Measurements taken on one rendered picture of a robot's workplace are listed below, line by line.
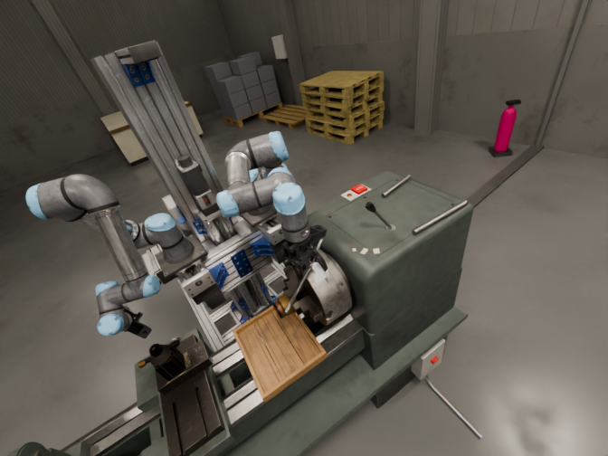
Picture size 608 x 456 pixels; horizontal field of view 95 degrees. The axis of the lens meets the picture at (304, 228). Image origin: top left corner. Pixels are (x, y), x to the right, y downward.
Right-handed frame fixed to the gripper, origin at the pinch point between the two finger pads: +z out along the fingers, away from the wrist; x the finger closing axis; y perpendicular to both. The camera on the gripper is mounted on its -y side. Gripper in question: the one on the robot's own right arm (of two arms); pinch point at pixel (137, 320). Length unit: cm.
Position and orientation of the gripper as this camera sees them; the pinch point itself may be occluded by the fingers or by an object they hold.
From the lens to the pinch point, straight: 158.8
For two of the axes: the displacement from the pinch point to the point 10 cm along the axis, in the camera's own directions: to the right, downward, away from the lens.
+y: -7.8, -6.2, -1.1
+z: -3.0, 2.2, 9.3
